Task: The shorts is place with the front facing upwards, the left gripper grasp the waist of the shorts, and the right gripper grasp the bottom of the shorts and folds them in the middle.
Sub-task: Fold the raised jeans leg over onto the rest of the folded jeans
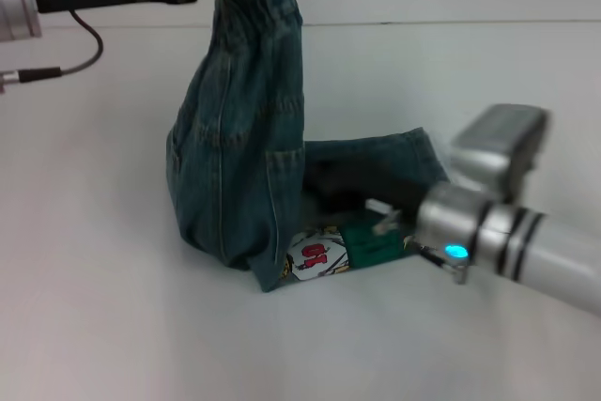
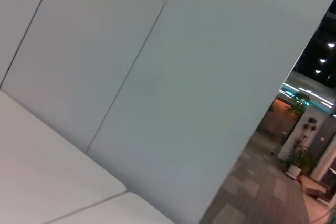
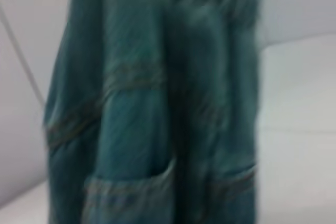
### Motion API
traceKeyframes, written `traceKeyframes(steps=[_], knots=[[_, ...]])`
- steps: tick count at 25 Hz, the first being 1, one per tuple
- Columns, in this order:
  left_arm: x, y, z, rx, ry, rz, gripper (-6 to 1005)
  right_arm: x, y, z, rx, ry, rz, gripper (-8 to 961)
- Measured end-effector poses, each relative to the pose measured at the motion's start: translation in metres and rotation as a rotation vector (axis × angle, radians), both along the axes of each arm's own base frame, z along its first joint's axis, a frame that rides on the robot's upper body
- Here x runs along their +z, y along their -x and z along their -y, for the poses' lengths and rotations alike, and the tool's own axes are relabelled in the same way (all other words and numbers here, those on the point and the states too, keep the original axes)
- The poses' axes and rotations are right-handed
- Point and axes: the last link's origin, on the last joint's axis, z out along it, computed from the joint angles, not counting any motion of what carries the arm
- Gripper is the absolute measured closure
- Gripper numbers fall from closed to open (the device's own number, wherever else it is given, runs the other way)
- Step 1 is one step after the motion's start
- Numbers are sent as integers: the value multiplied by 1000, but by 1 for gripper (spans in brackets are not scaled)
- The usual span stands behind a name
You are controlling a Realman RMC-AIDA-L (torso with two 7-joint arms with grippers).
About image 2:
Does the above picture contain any bushy green potted plant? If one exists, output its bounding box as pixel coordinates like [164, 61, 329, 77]
[285, 144, 319, 176]

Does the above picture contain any tall green leafy plant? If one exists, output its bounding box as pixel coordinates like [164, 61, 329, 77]
[285, 92, 312, 116]

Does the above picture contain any white plant pot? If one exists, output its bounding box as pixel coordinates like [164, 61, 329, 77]
[286, 164, 302, 180]

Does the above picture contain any brown cardboard box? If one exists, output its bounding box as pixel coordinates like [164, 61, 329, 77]
[298, 175, 328, 198]

